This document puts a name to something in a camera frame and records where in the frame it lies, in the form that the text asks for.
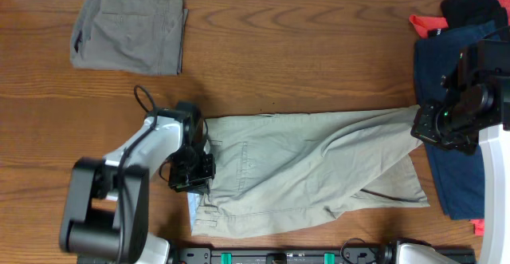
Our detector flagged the light khaki shorts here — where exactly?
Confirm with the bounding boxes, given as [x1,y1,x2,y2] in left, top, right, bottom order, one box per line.
[190,106,428,238]

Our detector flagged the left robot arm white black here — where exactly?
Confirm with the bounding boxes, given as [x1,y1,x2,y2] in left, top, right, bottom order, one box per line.
[59,101,216,263]

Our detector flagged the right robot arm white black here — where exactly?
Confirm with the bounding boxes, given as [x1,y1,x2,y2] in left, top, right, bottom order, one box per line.
[411,38,509,263]

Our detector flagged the navy blue garment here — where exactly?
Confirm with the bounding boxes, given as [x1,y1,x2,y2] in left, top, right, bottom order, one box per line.
[414,21,496,220]

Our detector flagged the red garment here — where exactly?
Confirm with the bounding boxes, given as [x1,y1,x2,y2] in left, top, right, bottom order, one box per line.
[409,0,510,39]

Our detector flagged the black garment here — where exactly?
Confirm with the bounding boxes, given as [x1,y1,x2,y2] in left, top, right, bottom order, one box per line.
[440,0,508,30]

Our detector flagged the folded dark grey shorts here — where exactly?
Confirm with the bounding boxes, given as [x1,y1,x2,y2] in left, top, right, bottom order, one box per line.
[69,0,188,76]

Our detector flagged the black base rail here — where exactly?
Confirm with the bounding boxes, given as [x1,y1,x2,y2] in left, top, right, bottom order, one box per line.
[175,246,477,264]

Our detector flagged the black coiled cable at rail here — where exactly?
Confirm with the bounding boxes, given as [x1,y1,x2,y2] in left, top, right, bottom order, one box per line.
[339,238,379,264]

